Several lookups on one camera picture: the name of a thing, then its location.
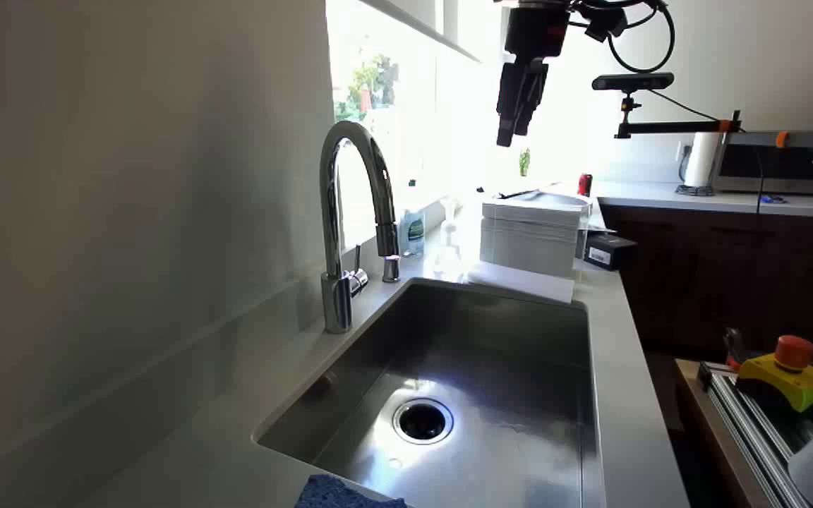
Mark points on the white paper towel roll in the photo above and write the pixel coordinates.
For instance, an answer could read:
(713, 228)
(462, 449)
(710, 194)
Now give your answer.
(700, 158)

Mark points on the dish soap bottle green label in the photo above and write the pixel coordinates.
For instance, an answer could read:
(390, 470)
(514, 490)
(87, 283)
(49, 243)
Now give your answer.
(414, 229)

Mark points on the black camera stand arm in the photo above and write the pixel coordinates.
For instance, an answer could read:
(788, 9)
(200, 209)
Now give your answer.
(669, 126)

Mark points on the small black box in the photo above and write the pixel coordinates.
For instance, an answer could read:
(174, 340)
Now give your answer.
(610, 253)

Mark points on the clear soap pump bottle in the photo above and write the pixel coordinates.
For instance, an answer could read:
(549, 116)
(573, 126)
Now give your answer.
(450, 246)

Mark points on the steel microwave oven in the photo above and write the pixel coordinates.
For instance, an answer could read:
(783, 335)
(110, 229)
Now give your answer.
(788, 164)

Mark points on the red cup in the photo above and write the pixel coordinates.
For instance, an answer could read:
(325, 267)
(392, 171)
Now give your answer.
(584, 185)

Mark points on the stainless steel sink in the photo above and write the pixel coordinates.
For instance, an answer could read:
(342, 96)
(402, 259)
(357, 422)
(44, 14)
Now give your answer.
(481, 376)

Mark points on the yellow red emergency stop button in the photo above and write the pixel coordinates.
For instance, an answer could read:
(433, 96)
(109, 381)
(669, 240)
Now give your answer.
(788, 374)

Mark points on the dark wooden cabinet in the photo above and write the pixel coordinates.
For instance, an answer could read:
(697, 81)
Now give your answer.
(725, 271)

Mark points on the black camera on stand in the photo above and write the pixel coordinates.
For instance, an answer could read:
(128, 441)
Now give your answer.
(634, 82)

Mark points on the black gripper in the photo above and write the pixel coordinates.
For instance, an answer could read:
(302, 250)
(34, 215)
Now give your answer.
(536, 29)

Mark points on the chrome gooseneck faucet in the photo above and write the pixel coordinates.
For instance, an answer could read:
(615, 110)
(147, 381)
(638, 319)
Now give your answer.
(334, 215)

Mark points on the round sink drain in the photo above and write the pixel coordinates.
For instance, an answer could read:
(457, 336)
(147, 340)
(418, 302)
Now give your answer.
(422, 418)

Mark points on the blue sponge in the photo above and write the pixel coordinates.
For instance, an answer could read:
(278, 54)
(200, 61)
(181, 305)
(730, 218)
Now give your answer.
(340, 491)

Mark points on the small chrome counter button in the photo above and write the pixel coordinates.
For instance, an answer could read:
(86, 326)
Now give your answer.
(390, 268)

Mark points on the metal mounting rail frame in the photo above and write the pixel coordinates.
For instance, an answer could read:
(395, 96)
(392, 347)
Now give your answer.
(745, 434)

